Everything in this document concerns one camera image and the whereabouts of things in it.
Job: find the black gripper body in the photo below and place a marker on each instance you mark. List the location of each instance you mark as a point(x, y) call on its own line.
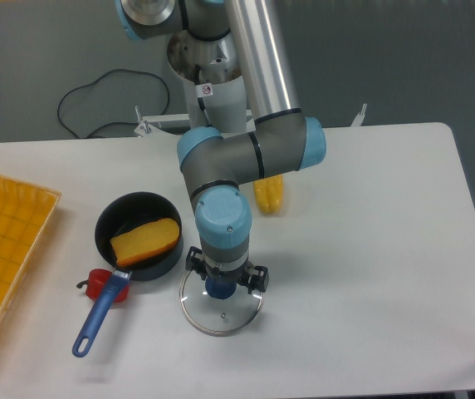
point(232, 276)

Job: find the white table clamp bracket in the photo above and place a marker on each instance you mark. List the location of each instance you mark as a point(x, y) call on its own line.
point(359, 117)

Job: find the black pot blue handle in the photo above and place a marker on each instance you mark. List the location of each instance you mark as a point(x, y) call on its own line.
point(122, 215)

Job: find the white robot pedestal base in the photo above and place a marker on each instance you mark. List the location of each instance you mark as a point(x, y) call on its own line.
point(214, 89)

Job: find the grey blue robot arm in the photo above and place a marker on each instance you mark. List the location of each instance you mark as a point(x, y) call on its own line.
point(278, 139)

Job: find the glass pot lid blue knob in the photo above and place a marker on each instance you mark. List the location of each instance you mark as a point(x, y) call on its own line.
point(215, 309)

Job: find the yellow corn cob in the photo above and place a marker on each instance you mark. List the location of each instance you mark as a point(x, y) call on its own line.
point(269, 194)

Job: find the red bell pepper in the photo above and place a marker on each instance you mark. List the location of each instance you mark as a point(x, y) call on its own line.
point(95, 283)

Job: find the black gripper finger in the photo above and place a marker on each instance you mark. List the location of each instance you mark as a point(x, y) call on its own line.
point(195, 263)
point(255, 278)

